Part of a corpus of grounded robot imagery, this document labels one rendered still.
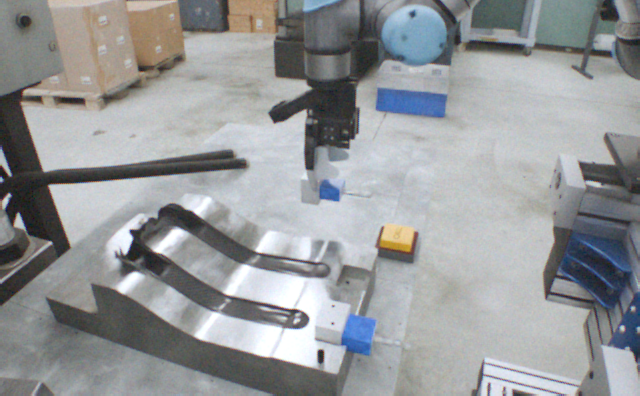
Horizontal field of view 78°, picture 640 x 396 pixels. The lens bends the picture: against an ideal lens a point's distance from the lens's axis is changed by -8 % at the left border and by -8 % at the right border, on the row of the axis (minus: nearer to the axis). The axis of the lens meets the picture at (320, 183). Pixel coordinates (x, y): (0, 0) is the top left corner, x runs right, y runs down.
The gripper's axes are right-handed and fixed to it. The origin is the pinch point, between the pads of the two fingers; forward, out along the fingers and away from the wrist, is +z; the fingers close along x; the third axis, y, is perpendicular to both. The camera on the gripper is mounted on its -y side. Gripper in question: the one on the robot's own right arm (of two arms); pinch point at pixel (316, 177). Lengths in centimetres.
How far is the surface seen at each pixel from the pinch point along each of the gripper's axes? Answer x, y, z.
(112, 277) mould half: -34.2, -20.1, 1.5
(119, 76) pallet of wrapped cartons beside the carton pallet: 254, -284, 72
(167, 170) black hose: 5.9, -39.6, 7.9
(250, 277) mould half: -22.6, -3.7, 6.7
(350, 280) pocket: -16.3, 11.2, 8.7
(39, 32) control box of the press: 8, -73, -24
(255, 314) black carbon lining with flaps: -29.3, 0.1, 7.0
